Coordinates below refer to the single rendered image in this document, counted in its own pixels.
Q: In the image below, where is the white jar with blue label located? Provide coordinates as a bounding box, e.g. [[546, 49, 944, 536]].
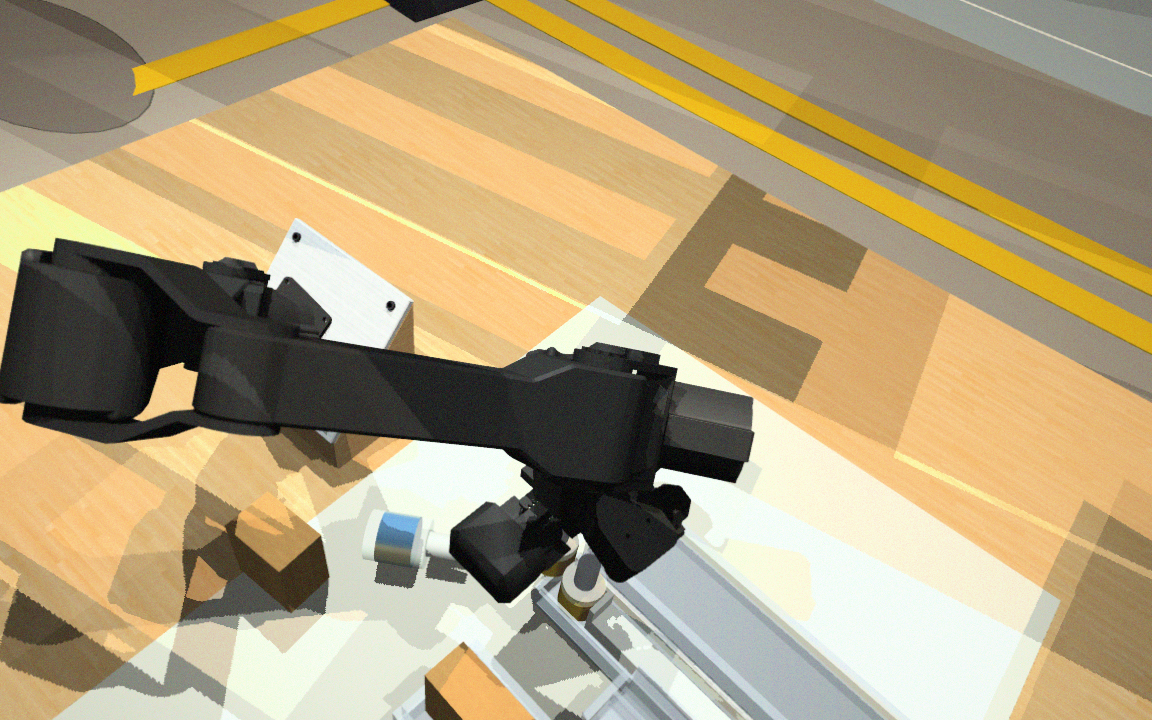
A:
[[362, 510, 458, 569]]

